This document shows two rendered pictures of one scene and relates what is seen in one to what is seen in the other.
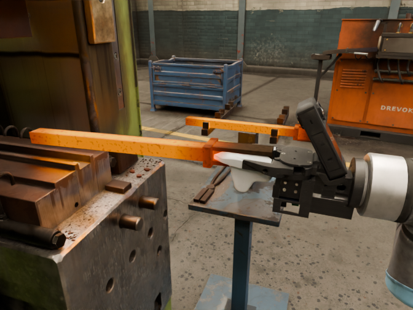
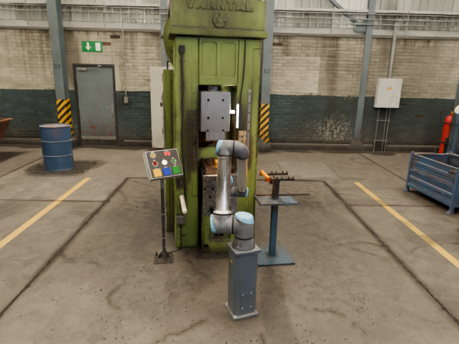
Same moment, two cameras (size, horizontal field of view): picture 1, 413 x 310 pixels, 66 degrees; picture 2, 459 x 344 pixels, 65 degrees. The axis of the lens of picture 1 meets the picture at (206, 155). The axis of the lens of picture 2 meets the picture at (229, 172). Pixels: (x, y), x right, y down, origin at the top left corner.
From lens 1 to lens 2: 333 cm
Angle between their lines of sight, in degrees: 58
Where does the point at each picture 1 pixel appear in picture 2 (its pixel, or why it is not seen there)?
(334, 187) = not seen: hidden behind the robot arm
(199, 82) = (439, 177)
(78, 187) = (214, 170)
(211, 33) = not seen: outside the picture
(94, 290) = (208, 186)
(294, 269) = (313, 263)
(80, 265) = (206, 179)
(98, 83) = not seen: hidden behind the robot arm
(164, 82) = (416, 170)
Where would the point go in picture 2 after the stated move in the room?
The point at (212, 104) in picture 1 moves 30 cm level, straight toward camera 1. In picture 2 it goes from (444, 198) to (432, 201)
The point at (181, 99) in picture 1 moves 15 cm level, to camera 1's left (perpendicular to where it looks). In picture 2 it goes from (425, 188) to (416, 185)
